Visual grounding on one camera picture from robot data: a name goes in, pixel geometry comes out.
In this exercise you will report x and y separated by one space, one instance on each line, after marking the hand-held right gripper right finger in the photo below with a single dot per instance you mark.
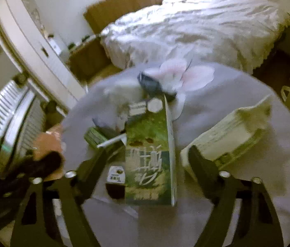
204 172

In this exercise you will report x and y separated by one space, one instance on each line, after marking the white tissue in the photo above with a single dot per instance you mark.
124 95

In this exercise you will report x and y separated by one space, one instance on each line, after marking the dark blue packet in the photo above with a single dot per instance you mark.
148 83

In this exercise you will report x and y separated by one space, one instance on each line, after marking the orange packet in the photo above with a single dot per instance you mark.
48 141

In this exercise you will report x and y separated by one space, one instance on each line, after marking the long cream wrapper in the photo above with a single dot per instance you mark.
232 131

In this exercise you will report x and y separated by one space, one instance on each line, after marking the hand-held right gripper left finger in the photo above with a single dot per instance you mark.
93 169

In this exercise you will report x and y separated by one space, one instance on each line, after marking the tall green carton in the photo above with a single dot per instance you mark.
150 159

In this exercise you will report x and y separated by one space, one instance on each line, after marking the bed with white bedding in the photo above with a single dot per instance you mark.
191 25

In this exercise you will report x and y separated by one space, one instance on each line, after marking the silver ribbed suitcase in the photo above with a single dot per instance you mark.
14 113

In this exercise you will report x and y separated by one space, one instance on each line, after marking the wooden nightstand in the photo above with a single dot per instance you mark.
88 59

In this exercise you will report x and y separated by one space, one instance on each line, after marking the white louvred wardrobe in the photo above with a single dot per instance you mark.
32 43

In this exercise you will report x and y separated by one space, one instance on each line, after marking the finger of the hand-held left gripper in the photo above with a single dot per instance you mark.
48 163

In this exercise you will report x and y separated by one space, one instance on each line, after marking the tan padded headboard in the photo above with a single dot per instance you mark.
124 5

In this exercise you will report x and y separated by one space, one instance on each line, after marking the glossy green packet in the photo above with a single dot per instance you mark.
96 136

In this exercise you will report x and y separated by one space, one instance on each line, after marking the white straw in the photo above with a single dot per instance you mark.
111 141

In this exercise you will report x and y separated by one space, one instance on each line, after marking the small dark nightstand item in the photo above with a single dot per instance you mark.
85 39
71 46

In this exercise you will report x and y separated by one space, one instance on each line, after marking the small dark carton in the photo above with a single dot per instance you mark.
115 175

